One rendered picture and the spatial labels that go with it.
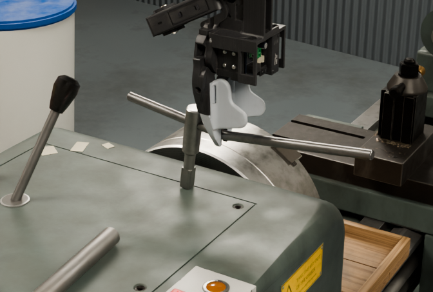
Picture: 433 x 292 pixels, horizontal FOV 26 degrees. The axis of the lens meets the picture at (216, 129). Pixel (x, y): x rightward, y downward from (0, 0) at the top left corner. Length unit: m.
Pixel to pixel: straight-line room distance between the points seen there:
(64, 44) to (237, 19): 2.97
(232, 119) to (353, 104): 3.67
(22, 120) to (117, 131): 0.57
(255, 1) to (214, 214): 0.27
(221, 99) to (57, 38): 2.89
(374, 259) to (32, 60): 2.41
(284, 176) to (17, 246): 0.45
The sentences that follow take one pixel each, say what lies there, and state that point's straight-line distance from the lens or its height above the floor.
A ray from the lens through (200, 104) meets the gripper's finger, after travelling 1.09.
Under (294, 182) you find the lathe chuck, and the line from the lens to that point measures 1.38.
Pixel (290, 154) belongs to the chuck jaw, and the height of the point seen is 1.19.
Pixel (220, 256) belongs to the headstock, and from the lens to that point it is 1.06.
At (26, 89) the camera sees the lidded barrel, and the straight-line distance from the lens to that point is 3.97.
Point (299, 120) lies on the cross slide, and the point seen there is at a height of 0.97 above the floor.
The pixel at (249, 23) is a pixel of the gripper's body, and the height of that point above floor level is 1.50.
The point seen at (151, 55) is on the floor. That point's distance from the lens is 5.38.
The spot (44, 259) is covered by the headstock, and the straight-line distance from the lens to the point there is 1.07.
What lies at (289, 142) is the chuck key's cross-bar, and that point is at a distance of 1.08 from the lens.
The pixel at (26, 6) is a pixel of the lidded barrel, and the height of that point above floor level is 0.67.
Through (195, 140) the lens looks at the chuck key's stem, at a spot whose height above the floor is 1.33.
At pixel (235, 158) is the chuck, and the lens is 1.34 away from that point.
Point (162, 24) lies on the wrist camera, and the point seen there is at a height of 1.48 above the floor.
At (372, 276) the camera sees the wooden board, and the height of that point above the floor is 0.90.
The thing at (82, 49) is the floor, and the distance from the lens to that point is 5.52.
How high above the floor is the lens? 1.82
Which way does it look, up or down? 24 degrees down
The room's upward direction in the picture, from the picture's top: straight up
